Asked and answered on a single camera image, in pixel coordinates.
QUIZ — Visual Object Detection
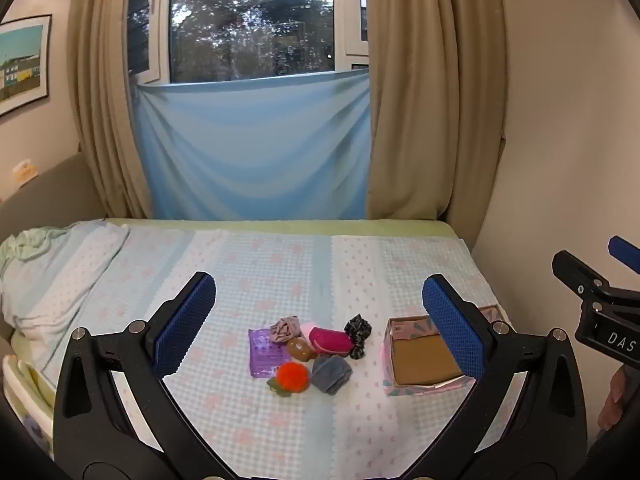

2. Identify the purple plastic packet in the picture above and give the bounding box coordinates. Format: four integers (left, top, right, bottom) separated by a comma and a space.
248, 328, 291, 379

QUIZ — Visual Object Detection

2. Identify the person's right hand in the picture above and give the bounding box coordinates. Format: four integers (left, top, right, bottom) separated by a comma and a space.
598, 366, 626, 431

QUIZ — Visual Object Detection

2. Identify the mauve fabric scrunchie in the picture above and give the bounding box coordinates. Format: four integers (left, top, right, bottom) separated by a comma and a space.
269, 315, 301, 344

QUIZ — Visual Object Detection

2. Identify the blue sheet over window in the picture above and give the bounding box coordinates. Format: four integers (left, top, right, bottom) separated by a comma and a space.
134, 70, 371, 221

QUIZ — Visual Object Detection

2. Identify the orange pompom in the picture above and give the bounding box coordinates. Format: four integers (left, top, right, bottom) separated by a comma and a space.
267, 362, 310, 396

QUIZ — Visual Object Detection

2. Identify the beige curtain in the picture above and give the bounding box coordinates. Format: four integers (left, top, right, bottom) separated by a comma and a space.
67, 0, 152, 219
367, 0, 508, 246

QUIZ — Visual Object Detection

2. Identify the magenta zip pouch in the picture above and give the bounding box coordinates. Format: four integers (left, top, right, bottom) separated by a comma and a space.
308, 327, 354, 358

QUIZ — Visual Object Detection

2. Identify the grey cloth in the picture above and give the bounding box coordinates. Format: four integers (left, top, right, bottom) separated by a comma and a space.
310, 354, 352, 396

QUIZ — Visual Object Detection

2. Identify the brown plush toy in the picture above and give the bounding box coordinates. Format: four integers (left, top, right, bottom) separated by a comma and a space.
286, 337, 318, 363

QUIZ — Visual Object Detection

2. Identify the light blue patterned bedspread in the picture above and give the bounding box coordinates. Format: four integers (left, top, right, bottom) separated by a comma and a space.
1, 221, 500, 479

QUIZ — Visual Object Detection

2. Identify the orange object on sofa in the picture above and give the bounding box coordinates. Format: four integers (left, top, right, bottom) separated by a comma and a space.
12, 159, 39, 188

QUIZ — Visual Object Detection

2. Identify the grey-green sofa backrest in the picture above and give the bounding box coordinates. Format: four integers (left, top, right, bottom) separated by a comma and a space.
0, 153, 107, 240

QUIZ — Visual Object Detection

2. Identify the light green mattress sheet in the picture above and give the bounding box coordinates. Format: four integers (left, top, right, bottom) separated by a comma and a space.
110, 218, 458, 238

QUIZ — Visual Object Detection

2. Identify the framed picture on wall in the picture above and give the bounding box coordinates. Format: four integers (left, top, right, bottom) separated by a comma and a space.
0, 14, 52, 116

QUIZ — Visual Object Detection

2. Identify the left beige curtain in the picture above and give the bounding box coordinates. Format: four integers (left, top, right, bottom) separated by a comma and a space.
67, 0, 152, 219

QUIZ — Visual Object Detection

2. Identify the right beige curtain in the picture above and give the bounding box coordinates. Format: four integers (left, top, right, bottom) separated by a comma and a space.
367, 0, 508, 246

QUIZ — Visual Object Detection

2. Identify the window with white frame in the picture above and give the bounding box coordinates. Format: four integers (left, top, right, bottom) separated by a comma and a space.
127, 0, 369, 84

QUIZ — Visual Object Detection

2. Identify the pink fluffy scrunchie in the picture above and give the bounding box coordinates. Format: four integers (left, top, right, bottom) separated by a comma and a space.
299, 322, 318, 341

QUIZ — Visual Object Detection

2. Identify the cardboard box with pink lining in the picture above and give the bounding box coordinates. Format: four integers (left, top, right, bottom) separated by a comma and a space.
381, 315, 474, 396

